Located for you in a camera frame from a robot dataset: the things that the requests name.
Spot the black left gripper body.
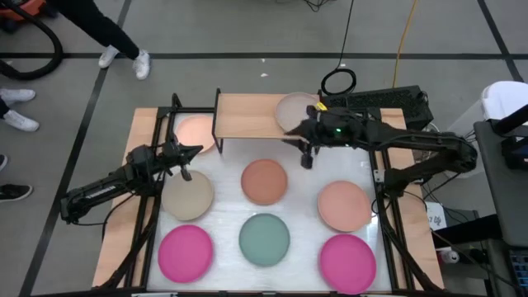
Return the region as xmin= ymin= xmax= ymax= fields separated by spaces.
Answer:
xmin=158 ymin=139 xmax=189 ymax=168

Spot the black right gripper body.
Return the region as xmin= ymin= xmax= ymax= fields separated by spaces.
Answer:
xmin=307 ymin=107 xmax=364 ymax=148

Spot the pale peach plate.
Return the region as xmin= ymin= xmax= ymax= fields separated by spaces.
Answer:
xmin=175 ymin=114 xmax=216 ymax=153

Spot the light grey plate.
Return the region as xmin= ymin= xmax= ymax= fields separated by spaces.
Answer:
xmin=275 ymin=92 xmax=321 ymax=133

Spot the beige plate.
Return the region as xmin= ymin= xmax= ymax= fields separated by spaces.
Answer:
xmin=161 ymin=169 xmax=215 ymax=222

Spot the terracotta plate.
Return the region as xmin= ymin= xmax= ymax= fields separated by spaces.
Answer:
xmin=240 ymin=158 xmax=289 ymax=206

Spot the wooden shelf with black legs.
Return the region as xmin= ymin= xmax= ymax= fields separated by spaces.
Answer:
xmin=211 ymin=87 xmax=327 ymax=154

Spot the white table cover sheet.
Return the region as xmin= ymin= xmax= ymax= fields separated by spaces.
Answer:
xmin=146 ymin=113 xmax=393 ymax=292

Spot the salmon pink plate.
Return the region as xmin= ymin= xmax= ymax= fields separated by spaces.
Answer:
xmin=317 ymin=180 xmax=373 ymax=233

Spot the magenta plate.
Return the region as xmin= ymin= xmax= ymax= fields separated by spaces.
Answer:
xmin=157 ymin=224 xmax=215 ymax=285
xmin=318 ymin=233 xmax=377 ymax=295

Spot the teal plate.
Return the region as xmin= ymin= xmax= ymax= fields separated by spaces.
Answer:
xmin=238 ymin=213 xmax=291 ymax=267

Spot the person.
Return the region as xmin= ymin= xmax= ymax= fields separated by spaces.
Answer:
xmin=47 ymin=0 xmax=152 ymax=81
xmin=0 ymin=87 xmax=40 ymax=133
xmin=0 ymin=154 xmax=34 ymax=203

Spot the black box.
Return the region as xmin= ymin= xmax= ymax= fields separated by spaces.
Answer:
xmin=432 ymin=214 xmax=502 ymax=249

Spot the white bin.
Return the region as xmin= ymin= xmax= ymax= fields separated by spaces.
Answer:
xmin=447 ymin=80 xmax=528 ymax=179

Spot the black device on desk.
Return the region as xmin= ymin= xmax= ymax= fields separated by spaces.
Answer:
xmin=490 ymin=105 xmax=528 ymax=171

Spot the grey desk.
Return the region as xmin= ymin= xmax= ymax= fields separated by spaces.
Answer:
xmin=473 ymin=119 xmax=528 ymax=248

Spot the orange vacuum cleaner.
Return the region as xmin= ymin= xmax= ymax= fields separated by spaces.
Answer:
xmin=0 ymin=0 xmax=47 ymax=22

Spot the keyboard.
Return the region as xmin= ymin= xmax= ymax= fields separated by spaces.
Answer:
xmin=509 ymin=247 xmax=528 ymax=292

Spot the black aluminium frame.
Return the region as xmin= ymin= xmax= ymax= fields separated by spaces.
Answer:
xmin=98 ymin=93 xmax=215 ymax=290
xmin=366 ymin=107 xmax=445 ymax=292

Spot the black hanging cable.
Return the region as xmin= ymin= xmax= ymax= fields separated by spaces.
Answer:
xmin=320 ymin=0 xmax=358 ymax=97

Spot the yellow hanging cable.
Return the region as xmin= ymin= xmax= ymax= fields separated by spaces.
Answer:
xmin=391 ymin=0 xmax=420 ymax=88

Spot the black vacuum hose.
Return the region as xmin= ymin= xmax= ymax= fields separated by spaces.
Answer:
xmin=0 ymin=0 xmax=64 ymax=82

